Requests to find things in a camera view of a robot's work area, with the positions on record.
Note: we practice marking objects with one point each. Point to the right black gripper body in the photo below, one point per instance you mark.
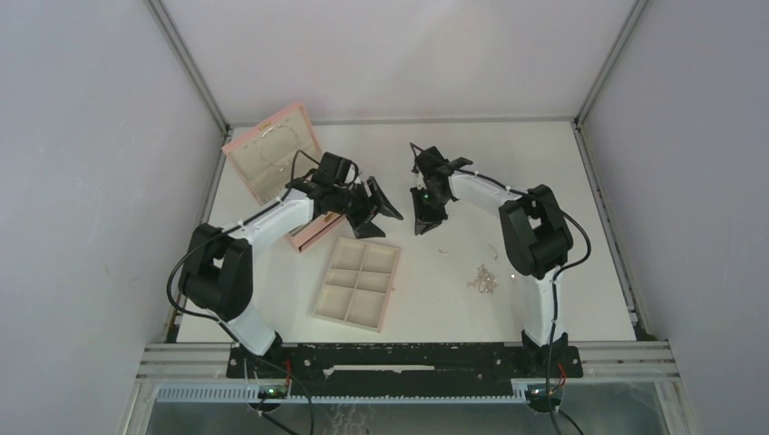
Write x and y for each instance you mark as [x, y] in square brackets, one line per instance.
[433, 198]

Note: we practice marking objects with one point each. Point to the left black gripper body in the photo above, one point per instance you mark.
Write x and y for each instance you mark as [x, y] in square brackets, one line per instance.
[355, 203]

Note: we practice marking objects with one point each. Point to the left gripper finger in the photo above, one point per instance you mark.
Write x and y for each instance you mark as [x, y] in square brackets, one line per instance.
[365, 228]
[382, 204]

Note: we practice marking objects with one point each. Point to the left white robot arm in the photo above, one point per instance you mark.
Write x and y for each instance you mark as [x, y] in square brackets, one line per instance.
[216, 273]

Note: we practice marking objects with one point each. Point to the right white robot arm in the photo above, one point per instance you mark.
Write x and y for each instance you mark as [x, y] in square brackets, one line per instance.
[534, 229]

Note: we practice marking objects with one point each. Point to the pink jewelry box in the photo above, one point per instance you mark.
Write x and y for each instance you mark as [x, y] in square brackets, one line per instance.
[266, 158]

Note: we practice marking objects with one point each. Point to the beige six-compartment tray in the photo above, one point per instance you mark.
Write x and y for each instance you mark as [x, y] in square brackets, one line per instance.
[357, 284]

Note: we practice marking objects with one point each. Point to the black mounting base plate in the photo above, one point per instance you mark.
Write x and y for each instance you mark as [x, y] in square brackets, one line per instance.
[406, 370]

